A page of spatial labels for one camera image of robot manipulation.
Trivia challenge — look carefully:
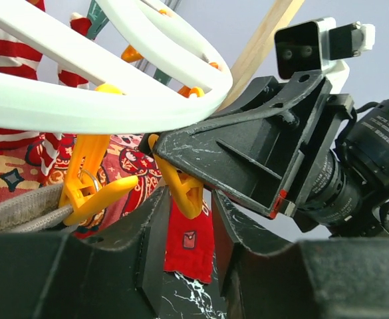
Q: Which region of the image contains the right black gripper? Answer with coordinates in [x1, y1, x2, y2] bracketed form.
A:
[140, 74, 363, 233]

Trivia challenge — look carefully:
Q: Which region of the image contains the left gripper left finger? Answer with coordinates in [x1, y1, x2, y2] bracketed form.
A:
[0, 187, 171, 318]

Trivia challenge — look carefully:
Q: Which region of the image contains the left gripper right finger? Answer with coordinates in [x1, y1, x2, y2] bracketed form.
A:
[211, 191, 389, 318]

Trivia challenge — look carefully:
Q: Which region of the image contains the orange clothes peg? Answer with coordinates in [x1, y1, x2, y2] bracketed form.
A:
[147, 132, 204, 220]
[58, 83, 139, 227]

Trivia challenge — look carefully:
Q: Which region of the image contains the white round sock hanger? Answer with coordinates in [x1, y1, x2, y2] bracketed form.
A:
[0, 1, 233, 134]

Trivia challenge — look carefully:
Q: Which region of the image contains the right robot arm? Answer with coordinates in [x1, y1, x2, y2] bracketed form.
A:
[140, 71, 389, 237]

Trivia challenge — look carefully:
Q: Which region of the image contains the red cartoon blanket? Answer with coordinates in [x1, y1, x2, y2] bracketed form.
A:
[0, 129, 214, 284]

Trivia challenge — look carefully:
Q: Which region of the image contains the wooden clothes rack frame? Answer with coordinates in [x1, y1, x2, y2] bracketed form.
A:
[218, 0, 304, 111]

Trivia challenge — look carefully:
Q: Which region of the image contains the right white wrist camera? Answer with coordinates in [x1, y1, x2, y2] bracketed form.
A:
[274, 17, 376, 94]

